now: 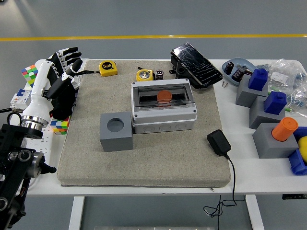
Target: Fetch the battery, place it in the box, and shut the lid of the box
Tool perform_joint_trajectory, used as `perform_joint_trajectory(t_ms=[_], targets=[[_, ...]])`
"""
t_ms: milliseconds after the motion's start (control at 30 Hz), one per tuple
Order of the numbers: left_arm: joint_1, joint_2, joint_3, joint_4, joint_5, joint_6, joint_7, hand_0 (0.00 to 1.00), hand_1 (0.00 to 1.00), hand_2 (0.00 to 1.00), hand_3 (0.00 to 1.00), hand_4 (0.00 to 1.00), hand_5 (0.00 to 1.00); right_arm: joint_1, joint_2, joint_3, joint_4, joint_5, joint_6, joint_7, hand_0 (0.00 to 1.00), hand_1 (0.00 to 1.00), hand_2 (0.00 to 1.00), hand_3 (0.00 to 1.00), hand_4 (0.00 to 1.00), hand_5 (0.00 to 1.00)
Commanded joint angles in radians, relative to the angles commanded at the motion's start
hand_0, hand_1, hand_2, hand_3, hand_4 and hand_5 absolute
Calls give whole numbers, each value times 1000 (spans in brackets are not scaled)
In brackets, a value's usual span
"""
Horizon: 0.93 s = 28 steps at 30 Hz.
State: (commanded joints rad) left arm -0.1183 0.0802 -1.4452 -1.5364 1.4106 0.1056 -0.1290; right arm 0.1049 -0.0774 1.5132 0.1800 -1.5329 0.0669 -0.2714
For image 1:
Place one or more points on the small metal screws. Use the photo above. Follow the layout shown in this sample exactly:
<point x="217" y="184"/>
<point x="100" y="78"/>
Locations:
<point x="224" y="84"/>

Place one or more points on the black cylinder capacitor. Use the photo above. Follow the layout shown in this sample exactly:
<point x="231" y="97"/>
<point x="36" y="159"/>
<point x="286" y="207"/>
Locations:
<point x="159" y="74"/>
<point x="229" y="67"/>
<point x="237" y="73"/>

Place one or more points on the white circuit breaker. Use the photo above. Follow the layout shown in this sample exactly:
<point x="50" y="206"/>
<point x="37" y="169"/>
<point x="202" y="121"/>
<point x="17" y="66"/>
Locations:
<point x="18" y="100"/>

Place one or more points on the clear plastic bag with packets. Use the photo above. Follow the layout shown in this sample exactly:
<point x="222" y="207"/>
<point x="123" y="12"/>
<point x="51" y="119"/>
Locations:
<point x="77" y="82"/>

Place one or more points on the white power strip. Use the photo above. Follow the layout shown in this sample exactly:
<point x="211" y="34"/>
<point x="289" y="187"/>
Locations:
<point x="49" y="143"/>

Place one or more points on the orange cylinder battery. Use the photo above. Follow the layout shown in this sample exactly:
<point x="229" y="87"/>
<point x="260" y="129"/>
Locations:
<point x="164" y="95"/>
<point x="285" y="129"/>

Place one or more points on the black box with cracked lid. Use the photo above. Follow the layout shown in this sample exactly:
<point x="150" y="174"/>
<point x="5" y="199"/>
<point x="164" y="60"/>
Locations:
<point x="196" y="62"/>

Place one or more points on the grey plastic enclosure box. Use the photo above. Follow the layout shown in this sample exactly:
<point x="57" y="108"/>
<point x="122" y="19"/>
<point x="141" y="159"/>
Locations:
<point x="165" y="125"/>

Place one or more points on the blue-grey oval tray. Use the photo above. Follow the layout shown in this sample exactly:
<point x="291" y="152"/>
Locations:
<point x="239" y="62"/>

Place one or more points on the blue square battery block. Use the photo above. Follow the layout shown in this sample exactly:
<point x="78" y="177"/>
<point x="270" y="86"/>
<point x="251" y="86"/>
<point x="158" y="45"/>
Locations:
<point x="257" y="80"/>
<point x="275" y="103"/>

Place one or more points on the grey block holder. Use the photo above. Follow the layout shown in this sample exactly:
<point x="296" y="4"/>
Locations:
<point x="266" y="146"/>
<point x="243" y="95"/>
<point x="259" y="115"/>

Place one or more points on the colourful puzzle cube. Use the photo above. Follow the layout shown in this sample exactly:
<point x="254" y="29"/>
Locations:
<point x="28" y="73"/>
<point x="60" y="125"/>

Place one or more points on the small yellow tape measure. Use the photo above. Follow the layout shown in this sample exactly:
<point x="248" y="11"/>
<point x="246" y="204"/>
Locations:
<point x="144" y="75"/>

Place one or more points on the clear plastic bags of parts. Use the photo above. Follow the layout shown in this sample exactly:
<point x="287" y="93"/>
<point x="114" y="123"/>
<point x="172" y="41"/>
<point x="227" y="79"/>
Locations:
<point x="285" y="74"/>

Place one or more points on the yellow rounded object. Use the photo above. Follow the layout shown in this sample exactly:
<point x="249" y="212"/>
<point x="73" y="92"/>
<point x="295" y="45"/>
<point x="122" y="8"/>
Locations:
<point x="303" y="148"/>

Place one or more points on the blue plastic bin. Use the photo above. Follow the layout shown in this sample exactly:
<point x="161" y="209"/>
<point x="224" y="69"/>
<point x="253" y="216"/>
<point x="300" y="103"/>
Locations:
<point x="297" y="165"/>

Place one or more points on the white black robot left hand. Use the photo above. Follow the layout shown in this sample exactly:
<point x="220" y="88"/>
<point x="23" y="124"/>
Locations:
<point x="39" y="91"/>

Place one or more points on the silver metal bar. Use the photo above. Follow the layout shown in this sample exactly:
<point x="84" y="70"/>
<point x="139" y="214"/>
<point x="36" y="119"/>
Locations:
<point x="153" y="228"/>

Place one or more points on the grey-brown fabric mat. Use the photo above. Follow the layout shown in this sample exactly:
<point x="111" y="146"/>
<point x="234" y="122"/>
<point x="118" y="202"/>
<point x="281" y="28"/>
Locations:
<point x="168" y="155"/>

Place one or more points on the black cloth glove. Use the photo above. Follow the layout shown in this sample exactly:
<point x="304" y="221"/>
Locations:
<point x="63" y="103"/>

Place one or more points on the black table control panel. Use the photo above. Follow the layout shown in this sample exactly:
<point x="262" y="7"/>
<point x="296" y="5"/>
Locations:
<point x="293" y="197"/>

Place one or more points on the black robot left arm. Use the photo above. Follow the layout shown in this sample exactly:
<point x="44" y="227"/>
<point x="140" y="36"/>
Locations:
<point x="14" y="143"/>

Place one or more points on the white table leg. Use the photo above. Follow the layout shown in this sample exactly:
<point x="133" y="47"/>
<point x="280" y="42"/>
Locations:
<point x="76" y="213"/>
<point x="254" y="213"/>

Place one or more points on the black power adapter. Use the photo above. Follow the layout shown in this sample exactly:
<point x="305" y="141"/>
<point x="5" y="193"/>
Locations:
<point x="218" y="142"/>

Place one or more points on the grey block with round hole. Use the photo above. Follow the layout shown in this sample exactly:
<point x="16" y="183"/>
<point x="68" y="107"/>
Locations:
<point x="115" y="143"/>

